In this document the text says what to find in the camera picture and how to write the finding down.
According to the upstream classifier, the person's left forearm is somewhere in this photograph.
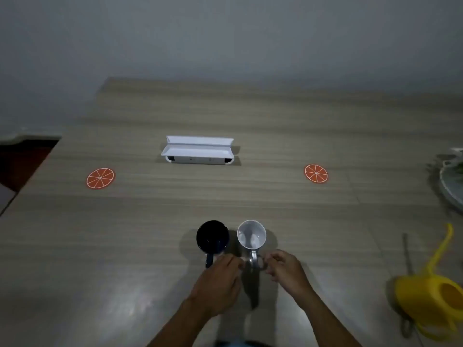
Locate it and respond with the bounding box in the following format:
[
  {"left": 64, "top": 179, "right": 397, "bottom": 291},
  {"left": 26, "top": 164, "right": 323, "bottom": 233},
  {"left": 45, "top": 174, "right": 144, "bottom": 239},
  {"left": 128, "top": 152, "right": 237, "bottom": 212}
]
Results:
[{"left": 146, "top": 298, "right": 215, "bottom": 347}]

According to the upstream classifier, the orange slice coaster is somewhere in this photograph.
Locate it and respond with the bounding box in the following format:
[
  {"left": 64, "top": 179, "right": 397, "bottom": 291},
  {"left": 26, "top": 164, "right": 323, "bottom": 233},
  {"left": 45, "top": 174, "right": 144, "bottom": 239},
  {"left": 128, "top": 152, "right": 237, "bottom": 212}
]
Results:
[
  {"left": 304, "top": 164, "right": 329, "bottom": 185},
  {"left": 86, "top": 168, "right": 116, "bottom": 190}
]

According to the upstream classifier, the person's right forearm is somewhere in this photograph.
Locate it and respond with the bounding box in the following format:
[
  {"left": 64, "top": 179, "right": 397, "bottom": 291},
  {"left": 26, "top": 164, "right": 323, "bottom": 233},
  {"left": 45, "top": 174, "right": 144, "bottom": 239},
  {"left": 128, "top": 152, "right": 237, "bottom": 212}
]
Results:
[{"left": 295, "top": 293, "right": 363, "bottom": 347}]

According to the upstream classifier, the black mug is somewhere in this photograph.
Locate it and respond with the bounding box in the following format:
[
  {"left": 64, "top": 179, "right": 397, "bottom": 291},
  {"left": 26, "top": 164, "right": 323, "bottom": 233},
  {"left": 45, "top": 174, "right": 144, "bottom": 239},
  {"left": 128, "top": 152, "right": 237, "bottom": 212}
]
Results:
[{"left": 196, "top": 220, "right": 231, "bottom": 269}]

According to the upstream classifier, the white mug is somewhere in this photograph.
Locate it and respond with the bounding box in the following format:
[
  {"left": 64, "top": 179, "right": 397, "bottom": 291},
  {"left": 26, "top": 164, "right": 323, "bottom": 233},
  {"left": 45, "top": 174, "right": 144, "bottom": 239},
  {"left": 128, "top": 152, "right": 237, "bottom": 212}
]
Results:
[{"left": 237, "top": 220, "right": 268, "bottom": 272}]

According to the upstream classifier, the person's left hand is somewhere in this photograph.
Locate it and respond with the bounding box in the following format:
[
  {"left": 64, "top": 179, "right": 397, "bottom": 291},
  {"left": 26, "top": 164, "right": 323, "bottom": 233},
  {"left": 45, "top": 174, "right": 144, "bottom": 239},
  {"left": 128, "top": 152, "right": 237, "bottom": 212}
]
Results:
[{"left": 188, "top": 254, "right": 246, "bottom": 319}]

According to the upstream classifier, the yellow watering can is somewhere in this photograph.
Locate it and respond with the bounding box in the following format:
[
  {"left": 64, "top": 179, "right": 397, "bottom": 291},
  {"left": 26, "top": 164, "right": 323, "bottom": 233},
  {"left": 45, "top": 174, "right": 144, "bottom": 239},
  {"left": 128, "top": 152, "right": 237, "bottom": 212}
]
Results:
[{"left": 394, "top": 223, "right": 463, "bottom": 341}]

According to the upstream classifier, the person's right hand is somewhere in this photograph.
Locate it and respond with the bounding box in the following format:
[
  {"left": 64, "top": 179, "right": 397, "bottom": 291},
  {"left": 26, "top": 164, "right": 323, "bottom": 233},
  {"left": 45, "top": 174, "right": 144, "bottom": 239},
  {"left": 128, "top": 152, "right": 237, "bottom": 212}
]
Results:
[{"left": 263, "top": 249, "right": 316, "bottom": 308}]

